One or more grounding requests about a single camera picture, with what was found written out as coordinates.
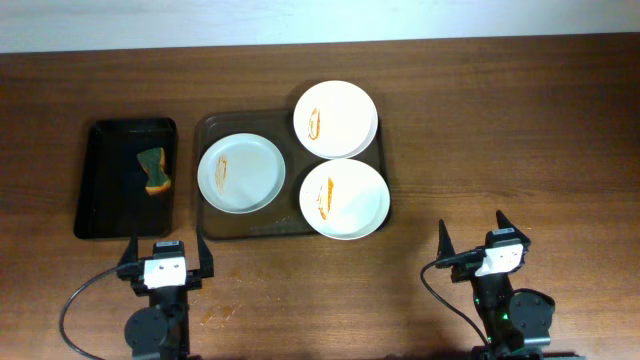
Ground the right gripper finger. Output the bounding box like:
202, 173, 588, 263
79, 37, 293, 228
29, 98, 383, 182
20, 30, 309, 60
496, 210, 529, 243
436, 219, 456, 261

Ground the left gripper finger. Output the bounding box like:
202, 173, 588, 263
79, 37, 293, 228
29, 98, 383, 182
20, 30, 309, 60
119, 234, 138, 265
196, 227, 214, 273

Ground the white plate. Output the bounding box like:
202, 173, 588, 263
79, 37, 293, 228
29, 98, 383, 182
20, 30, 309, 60
197, 133, 286, 214
299, 159, 391, 241
293, 80, 379, 160

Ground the green orange sponge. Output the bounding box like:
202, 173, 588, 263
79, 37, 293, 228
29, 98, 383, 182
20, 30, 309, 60
137, 147, 172, 196

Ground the white plate top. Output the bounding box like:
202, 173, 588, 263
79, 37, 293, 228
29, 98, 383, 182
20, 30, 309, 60
293, 80, 379, 160

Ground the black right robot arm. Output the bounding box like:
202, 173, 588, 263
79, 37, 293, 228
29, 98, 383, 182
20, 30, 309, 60
435, 211, 555, 359

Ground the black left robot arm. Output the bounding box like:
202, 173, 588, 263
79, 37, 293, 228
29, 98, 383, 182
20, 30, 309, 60
117, 234, 214, 360

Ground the black small tray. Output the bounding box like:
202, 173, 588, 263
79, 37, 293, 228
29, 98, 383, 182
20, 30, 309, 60
73, 118, 178, 240

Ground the brown large tray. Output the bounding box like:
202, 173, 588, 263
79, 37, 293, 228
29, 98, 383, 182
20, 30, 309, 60
193, 108, 393, 241

